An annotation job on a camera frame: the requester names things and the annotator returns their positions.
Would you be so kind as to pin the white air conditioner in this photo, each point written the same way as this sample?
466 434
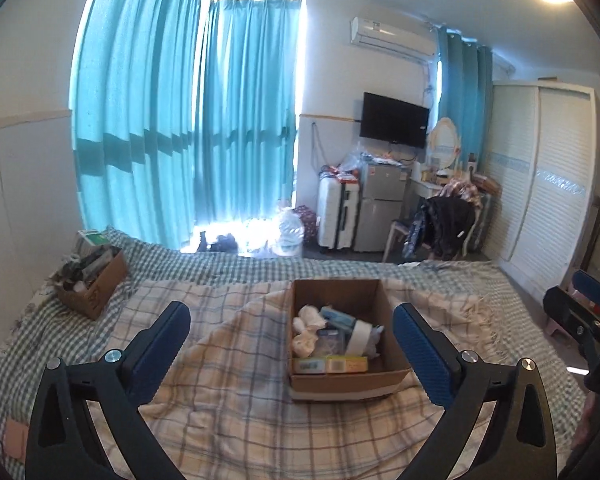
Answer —
392 37

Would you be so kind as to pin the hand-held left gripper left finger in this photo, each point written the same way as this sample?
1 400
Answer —
157 345

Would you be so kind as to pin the clear water jug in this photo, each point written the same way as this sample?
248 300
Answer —
290 232

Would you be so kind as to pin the person's right hand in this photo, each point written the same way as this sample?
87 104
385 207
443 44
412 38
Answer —
586 420

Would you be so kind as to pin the clear plastic bag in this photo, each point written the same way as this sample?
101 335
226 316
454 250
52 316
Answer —
352 165

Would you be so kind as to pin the medicine box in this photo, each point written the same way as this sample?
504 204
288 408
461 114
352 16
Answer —
330 364

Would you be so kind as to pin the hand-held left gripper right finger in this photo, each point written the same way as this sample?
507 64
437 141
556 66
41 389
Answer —
422 350

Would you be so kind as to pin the clear plastic packet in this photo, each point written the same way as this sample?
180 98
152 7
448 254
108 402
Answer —
330 344

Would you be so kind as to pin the chair with dark clothes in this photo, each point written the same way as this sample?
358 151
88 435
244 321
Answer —
422 187

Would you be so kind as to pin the plaid blanket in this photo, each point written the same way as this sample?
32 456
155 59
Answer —
230 385

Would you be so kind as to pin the white wardrobe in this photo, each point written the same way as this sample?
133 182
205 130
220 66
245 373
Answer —
540 185

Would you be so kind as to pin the white cloth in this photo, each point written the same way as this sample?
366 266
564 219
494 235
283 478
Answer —
305 330

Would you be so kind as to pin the small cardboard box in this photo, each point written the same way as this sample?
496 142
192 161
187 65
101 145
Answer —
97 290

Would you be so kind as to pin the black jacket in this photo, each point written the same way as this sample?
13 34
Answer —
447 225

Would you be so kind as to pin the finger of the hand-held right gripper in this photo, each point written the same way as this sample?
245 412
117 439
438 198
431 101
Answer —
597 290
567 307

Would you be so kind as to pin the large cardboard box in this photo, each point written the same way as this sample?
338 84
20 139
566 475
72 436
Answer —
350 385

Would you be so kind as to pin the pink stool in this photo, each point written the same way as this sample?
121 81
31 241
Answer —
562 330

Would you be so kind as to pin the black television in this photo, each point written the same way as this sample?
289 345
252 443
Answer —
394 120

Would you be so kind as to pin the pink flat item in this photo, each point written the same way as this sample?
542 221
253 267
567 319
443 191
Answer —
16 439

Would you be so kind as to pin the narrow teal curtain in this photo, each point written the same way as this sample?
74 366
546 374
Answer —
462 80

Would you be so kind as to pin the green white box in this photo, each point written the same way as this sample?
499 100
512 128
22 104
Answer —
91 239

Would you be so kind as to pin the silver fridge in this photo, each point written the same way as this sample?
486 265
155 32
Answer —
380 210

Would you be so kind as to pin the white tape roll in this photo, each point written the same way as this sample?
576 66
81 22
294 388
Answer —
360 337

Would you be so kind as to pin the white suitcase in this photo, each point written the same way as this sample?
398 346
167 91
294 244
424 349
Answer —
335 215

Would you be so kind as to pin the dark patterned bag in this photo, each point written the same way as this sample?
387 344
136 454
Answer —
310 220

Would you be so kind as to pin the blue packet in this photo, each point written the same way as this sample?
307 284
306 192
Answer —
337 317

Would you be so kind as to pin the plaid garment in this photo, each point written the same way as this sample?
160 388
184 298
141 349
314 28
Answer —
460 191

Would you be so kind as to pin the dark shoes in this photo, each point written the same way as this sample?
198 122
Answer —
222 242

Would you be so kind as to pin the wide teal curtain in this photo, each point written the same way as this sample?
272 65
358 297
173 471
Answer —
135 110

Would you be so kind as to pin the oval white mirror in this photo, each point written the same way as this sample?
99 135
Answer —
442 142

